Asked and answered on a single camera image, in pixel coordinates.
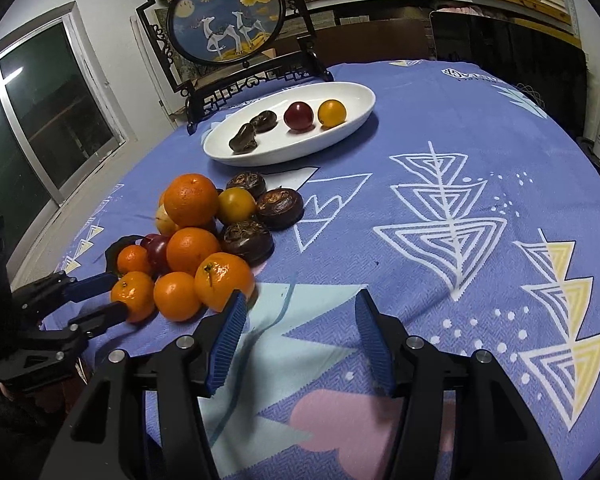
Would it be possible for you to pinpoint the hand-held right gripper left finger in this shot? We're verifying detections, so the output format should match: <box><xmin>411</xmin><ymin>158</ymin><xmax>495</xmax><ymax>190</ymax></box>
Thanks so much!
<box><xmin>40</xmin><ymin>289</ymin><xmax>249</xmax><ymax>480</ymax></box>

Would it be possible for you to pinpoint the dark water chestnut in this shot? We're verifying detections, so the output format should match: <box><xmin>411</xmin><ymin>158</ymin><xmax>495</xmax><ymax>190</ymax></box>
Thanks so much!
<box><xmin>250</xmin><ymin>110</ymin><xmax>277</xmax><ymax>134</ymax></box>
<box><xmin>220</xmin><ymin>220</ymin><xmax>275</xmax><ymax>266</ymax></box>
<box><xmin>256</xmin><ymin>188</ymin><xmax>305</xmax><ymax>231</ymax></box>
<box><xmin>226</xmin><ymin>172</ymin><xmax>267</xmax><ymax>200</ymax></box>
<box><xmin>229</xmin><ymin>122</ymin><xmax>258</xmax><ymax>154</ymax></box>

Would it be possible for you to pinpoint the round deer decorative screen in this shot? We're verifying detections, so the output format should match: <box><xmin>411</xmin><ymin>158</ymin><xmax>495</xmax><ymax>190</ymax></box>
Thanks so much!
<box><xmin>130</xmin><ymin>0</ymin><xmax>335</xmax><ymax>135</ymax></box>

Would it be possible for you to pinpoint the small orange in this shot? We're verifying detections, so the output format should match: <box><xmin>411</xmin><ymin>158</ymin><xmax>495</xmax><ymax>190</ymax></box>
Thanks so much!
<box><xmin>166</xmin><ymin>227</ymin><xmax>222</xmax><ymax>277</ymax></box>
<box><xmin>111</xmin><ymin>271</ymin><xmax>157</xmax><ymax>324</ymax></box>
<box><xmin>153</xmin><ymin>272</ymin><xmax>202</xmax><ymax>322</ymax></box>
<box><xmin>116</xmin><ymin>244</ymin><xmax>153</xmax><ymax>277</ymax></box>

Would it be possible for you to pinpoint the large orange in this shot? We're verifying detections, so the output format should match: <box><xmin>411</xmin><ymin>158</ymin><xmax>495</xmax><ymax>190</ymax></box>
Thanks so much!
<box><xmin>163</xmin><ymin>173</ymin><xmax>220</xmax><ymax>228</ymax></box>

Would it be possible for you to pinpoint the black board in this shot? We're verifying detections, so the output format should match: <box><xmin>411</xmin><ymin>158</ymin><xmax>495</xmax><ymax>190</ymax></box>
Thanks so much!
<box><xmin>430</xmin><ymin>7</ymin><xmax>588</xmax><ymax>136</ymax></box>

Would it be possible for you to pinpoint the sliding glass window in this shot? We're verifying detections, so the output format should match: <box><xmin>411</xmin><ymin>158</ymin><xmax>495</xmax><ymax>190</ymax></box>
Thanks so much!
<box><xmin>0</xmin><ymin>2</ymin><xmax>133</xmax><ymax>281</ymax></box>

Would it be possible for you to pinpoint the brown board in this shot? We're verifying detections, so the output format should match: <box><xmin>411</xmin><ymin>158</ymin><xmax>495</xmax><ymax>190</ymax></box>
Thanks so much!
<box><xmin>275</xmin><ymin>5</ymin><xmax>436</xmax><ymax>68</ymax></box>

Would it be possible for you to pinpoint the white oval plate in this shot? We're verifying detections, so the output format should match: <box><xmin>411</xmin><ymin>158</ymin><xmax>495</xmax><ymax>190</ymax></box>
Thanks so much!
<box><xmin>203</xmin><ymin>81</ymin><xmax>377</xmax><ymax>167</ymax></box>

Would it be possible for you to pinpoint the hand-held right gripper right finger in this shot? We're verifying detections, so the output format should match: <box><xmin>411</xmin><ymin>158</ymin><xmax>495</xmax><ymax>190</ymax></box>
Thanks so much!
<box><xmin>354</xmin><ymin>289</ymin><xmax>565</xmax><ymax>480</ymax></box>

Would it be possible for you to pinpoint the blue printed tablecloth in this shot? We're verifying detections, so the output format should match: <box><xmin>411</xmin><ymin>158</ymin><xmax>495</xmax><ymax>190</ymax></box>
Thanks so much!
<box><xmin>40</xmin><ymin>59</ymin><xmax>600</xmax><ymax>480</ymax></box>

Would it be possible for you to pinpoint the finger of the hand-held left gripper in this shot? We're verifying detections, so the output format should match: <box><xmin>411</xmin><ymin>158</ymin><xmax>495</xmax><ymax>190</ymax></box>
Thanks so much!
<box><xmin>11</xmin><ymin>271</ymin><xmax>119</xmax><ymax>318</ymax></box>
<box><xmin>40</xmin><ymin>301</ymin><xmax>129</xmax><ymax>342</ymax></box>

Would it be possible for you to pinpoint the dark round object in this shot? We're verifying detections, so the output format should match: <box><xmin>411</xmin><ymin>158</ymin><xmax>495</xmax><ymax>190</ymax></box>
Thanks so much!
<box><xmin>105</xmin><ymin>234</ymin><xmax>147</xmax><ymax>272</ymax></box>

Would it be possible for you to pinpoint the tangerine with stem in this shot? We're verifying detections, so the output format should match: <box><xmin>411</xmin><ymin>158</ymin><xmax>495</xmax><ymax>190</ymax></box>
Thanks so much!
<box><xmin>195</xmin><ymin>253</ymin><xmax>256</xmax><ymax>313</ymax></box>

